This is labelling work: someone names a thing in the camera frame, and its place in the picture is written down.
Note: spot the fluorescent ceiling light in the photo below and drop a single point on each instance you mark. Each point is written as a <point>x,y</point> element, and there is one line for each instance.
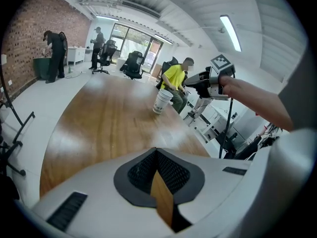
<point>230,32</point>
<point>106,17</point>

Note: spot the person's white shirt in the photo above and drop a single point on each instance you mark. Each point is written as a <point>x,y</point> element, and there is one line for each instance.
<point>284,170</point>

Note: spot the white desk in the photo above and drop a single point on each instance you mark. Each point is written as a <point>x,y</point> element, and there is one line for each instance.
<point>218,118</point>

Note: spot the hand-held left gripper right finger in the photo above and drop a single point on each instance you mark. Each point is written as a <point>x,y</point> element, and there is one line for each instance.
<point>218,182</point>

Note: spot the large glass window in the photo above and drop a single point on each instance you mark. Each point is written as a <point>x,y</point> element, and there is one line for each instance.
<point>131,38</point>

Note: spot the black metal folding stand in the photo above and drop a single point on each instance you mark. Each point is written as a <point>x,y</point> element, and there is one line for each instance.
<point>23,126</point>

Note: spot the white paper cup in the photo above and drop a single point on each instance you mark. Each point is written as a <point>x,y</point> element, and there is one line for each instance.
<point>159,107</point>
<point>163,100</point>
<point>165,92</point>

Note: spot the white low cabinet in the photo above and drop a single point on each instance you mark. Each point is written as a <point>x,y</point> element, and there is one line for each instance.
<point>75,54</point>

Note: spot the black office chair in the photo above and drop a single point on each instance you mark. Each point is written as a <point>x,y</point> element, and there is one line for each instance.
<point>133,63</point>
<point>107,52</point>
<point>167,64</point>

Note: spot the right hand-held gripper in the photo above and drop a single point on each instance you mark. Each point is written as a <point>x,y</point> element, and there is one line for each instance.
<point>214,83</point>

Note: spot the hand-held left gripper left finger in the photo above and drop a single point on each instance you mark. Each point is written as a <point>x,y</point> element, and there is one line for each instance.
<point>104,202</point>

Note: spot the person's right forearm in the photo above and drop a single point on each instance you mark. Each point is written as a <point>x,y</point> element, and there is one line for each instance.
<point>255,100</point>

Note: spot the dark green bin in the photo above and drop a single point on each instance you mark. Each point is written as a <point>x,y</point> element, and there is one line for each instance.
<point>42,67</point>

